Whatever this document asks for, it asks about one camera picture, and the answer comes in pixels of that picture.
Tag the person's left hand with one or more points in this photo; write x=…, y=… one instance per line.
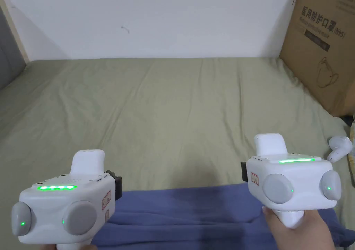
x=86, y=247

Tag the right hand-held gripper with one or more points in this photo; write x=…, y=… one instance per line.
x=302, y=180

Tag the white hand controller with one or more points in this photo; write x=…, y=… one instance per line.
x=338, y=147

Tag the dark blue shirt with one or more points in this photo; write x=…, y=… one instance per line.
x=180, y=219

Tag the person's right hand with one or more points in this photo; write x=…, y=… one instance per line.
x=313, y=233

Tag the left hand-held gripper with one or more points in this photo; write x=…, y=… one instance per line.
x=58, y=205

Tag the grey padded headboard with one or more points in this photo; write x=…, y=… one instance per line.
x=8, y=64

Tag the brown cardboard carton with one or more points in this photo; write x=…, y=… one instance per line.
x=319, y=53

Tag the bed with pale green sheet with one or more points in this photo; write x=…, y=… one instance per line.
x=166, y=108

